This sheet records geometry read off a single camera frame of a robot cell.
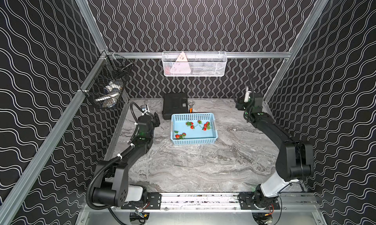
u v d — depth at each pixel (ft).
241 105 2.62
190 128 3.38
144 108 2.43
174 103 3.62
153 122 2.27
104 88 2.77
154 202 2.43
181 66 3.00
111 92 2.81
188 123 3.39
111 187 1.39
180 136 3.20
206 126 3.38
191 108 3.73
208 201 2.50
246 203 2.40
